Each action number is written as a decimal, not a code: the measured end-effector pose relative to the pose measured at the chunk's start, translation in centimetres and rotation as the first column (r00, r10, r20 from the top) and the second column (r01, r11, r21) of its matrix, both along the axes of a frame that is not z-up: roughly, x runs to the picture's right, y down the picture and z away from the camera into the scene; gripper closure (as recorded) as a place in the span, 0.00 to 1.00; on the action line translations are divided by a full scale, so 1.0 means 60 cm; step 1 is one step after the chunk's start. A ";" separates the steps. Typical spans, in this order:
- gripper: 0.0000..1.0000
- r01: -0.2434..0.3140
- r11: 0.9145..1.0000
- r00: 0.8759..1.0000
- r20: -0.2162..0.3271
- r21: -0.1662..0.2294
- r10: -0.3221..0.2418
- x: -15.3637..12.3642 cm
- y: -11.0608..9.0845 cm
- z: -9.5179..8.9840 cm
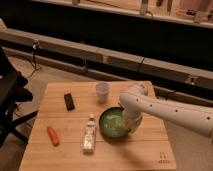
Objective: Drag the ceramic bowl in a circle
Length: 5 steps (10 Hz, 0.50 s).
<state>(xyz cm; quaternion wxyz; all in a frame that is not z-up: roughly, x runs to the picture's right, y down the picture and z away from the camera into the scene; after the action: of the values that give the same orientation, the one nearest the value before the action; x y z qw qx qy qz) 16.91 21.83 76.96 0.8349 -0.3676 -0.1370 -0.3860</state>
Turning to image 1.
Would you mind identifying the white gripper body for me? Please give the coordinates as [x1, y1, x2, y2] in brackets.
[122, 108, 143, 133]

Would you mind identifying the green ceramic bowl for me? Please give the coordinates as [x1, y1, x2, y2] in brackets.
[99, 107, 130, 138]

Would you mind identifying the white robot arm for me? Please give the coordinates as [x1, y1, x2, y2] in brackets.
[119, 83, 213, 141]

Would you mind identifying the white paper cup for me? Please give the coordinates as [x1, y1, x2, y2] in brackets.
[95, 81, 109, 103]

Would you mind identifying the clear plastic bottle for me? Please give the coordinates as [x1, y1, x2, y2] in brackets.
[83, 114, 96, 153]

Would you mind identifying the black rectangular block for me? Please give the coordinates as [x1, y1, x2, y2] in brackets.
[64, 93, 75, 111]

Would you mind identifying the orange carrot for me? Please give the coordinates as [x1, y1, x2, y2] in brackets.
[47, 127, 60, 146]

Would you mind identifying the black stand at left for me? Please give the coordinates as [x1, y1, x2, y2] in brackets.
[0, 46, 37, 147]

